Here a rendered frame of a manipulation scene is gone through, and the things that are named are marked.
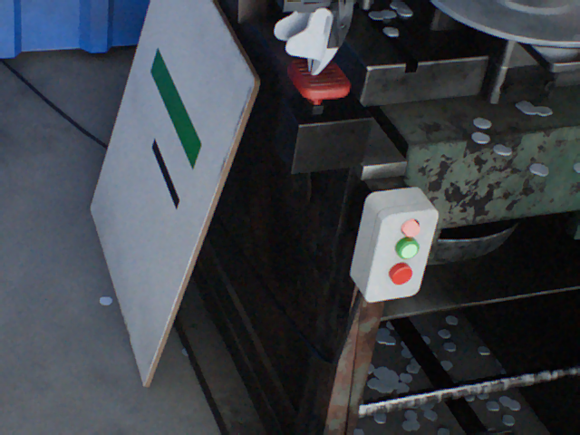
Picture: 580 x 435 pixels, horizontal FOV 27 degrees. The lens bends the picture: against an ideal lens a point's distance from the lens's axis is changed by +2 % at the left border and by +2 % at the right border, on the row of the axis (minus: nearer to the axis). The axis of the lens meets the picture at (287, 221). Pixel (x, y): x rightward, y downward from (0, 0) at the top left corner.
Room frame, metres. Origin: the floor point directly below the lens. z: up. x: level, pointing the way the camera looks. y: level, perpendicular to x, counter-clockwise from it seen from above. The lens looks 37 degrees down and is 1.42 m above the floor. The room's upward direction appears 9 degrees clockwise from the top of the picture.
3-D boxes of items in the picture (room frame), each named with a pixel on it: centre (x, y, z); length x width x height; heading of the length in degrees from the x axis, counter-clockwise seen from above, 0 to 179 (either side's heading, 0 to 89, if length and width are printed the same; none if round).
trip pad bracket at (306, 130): (1.19, -0.02, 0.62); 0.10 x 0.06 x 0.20; 117
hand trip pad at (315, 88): (1.18, -0.01, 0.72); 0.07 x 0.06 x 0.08; 27
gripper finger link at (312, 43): (1.16, 0.01, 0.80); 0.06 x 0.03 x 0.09; 117
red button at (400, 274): (1.11, -0.15, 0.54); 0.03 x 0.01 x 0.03; 117
